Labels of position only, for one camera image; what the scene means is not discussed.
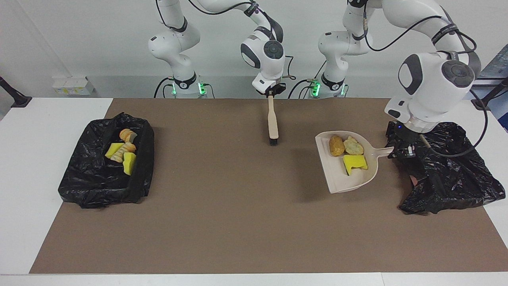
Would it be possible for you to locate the brown table mat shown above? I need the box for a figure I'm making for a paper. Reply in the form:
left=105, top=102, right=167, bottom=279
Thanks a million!
left=29, top=98, right=508, bottom=274

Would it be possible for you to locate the grey blue panel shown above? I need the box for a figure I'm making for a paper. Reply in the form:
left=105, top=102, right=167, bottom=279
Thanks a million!
left=456, top=54, right=508, bottom=132

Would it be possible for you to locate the black bag lined bin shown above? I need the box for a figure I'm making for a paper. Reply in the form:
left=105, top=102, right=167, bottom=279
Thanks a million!
left=58, top=112, right=155, bottom=209
left=387, top=122, right=506, bottom=215

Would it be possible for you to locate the beige plastic dustpan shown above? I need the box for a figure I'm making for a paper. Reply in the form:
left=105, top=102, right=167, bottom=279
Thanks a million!
left=315, top=131, right=395, bottom=194

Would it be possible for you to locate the dark left gripper cable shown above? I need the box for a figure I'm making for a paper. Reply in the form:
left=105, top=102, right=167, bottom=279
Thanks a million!
left=419, top=89, right=489, bottom=158

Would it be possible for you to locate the brown bread roll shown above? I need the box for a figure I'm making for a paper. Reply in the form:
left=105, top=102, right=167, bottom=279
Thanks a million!
left=329, top=135, right=346, bottom=157

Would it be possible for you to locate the white wall socket box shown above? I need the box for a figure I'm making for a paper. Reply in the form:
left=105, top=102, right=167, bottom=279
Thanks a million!
left=52, top=76, right=97, bottom=96

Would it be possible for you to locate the beige hand brush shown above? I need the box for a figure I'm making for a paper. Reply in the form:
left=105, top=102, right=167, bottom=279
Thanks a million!
left=267, top=95, right=279, bottom=145

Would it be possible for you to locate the notched yellow sponge piece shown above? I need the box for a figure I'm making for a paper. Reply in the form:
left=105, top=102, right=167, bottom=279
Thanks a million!
left=343, top=155, right=369, bottom=176

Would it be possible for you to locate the black clamp stand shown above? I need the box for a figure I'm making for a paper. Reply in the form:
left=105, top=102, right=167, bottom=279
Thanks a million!
left=0, top=76, right=33, bottom=108
left=471, top=77, right=508, bottom=111

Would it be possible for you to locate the striped croissant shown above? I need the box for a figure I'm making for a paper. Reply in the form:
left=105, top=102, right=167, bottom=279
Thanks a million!
left=343, top=136, right=365, bottom=156
left=110, top=143, right=137, bottom=163

